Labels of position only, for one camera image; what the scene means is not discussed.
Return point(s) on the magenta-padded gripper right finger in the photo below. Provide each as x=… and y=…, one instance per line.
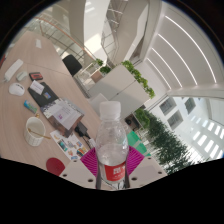
x=136, y=160

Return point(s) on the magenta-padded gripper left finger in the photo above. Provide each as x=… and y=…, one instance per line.
x=87, y=162

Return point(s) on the clear red-labelled water bottle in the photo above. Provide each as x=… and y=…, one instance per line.
x=111, y=146

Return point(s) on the green tote bag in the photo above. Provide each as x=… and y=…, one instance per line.
x=136, y=141

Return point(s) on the colourful sticker sheet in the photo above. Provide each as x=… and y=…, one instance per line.
x=70, y=145

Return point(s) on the row of green hedge plants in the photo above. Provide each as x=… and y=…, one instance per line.
x=168, y=143

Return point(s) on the printed booklet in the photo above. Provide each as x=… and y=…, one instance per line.
x=63, y=116

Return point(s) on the gold spoon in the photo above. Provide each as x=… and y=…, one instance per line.
x=39, y=133

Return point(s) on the white ribbed cup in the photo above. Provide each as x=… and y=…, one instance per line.
x=33, y=133

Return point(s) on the white chair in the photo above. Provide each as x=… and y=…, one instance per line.
x=97, y=101

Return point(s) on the white cabinet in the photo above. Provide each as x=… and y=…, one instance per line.
x=120, y=89

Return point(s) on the black notebook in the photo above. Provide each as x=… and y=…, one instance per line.
x=43, y=96

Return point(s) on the green plants atop cabinet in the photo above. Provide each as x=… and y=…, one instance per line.
x=138, y=78

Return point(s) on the white card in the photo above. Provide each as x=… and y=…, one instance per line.
x=36, y=87

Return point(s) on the potted plants in wooden planter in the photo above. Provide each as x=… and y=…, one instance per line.
x=101, y=69

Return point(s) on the black office chair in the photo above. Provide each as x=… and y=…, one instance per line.
x=71, y=65

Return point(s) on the small red-black case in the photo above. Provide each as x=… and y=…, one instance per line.
x=35, y=76

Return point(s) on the white computer mouse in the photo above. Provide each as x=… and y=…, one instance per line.
x=16, y=89

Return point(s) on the small white charger block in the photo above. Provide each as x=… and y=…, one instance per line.
x=22, y=76

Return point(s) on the white power strip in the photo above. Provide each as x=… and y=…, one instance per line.
x=13, y=70

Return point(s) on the white paper sheet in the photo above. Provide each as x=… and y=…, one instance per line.
x=38, y=43

